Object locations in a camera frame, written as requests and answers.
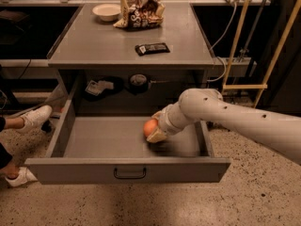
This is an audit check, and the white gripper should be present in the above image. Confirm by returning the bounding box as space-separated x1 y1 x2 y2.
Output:
147 103 195 143

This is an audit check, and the orange fruit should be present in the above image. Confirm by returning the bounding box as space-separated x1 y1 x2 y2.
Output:
143 119 158 137

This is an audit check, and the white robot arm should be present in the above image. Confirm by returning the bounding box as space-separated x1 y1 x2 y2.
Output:
144 89 301 165

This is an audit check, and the open grey top drawer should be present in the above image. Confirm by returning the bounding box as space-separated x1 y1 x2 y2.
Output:
25 75 230 184

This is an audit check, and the black tape roll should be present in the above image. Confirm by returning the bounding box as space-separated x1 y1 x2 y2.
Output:
128 73 151 94

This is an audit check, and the grey metal cabinet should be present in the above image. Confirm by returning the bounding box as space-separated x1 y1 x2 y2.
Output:
49 2 214 114

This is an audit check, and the black snack bar wrapper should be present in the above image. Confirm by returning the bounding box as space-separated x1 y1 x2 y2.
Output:
135 42 170 56

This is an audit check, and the yellow hand truck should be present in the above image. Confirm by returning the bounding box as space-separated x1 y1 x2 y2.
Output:
221 0 301 109

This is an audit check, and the crumpled chip bag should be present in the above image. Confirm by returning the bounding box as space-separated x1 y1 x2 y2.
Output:
113 0 165 30

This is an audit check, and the white ceramic bowl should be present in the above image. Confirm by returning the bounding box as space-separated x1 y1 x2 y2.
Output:
92 4 120 22

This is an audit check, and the white sneaker upper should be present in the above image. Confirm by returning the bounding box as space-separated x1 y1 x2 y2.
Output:
17 105 53 134

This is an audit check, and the white sneaker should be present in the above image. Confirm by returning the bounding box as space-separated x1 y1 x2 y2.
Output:
17 105 53 134
6 167 38 187

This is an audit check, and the white sneaker lower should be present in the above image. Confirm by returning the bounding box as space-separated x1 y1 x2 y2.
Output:
6 167 38 187

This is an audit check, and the black drawer handle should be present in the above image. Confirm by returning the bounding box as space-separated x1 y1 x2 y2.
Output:
113 168 147 180

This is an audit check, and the white power cable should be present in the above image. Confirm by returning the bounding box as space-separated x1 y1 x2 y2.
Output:
206 0 239 83

